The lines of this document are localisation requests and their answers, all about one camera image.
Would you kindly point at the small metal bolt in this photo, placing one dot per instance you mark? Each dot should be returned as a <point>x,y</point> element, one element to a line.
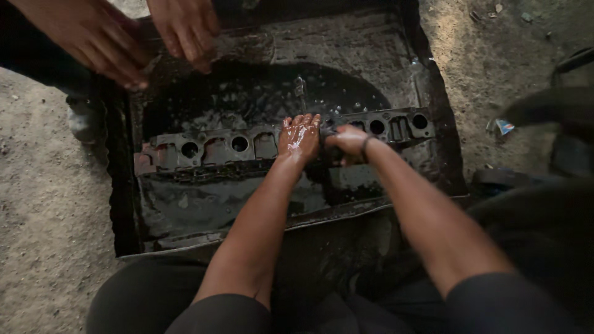
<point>300,90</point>

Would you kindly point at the oily metal cylinder head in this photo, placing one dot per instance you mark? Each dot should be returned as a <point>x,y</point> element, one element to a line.
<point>218,151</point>

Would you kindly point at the person's left hand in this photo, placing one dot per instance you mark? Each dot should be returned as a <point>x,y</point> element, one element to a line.
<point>299,139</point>

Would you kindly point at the black cleaning brush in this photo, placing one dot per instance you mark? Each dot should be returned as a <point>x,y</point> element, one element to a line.
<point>327,141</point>

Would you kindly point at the person's right fingers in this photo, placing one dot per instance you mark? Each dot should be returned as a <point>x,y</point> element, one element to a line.
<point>335,139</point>

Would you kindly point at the dark blurred sandal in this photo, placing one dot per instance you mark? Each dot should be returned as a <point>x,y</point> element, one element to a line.
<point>557,102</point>

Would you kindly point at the crumpled shiny wrapper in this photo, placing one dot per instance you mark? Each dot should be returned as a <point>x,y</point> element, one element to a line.
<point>502,126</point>

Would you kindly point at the person's right hand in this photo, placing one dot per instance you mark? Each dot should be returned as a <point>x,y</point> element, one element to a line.
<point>350,141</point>

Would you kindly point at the black metal wash tray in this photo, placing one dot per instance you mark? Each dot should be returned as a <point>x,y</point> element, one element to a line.
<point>287,51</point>

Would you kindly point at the person's dark trousers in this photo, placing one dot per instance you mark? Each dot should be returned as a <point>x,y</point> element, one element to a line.
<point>510,259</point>

